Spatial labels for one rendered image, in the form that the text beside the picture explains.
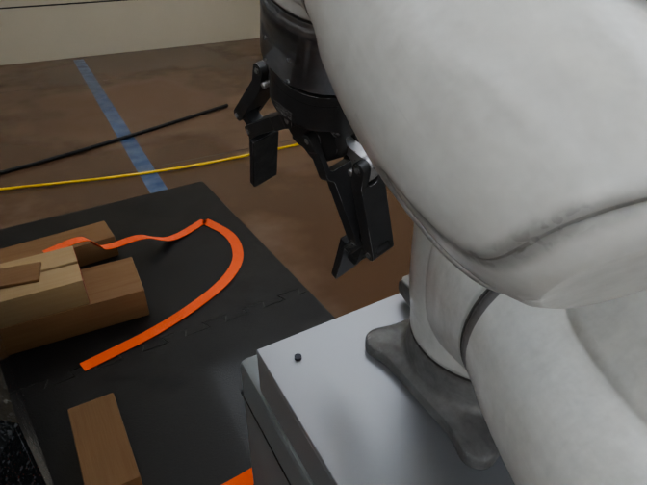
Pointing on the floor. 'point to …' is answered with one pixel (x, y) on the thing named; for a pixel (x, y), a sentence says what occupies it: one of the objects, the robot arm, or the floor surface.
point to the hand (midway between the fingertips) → (303, 216)
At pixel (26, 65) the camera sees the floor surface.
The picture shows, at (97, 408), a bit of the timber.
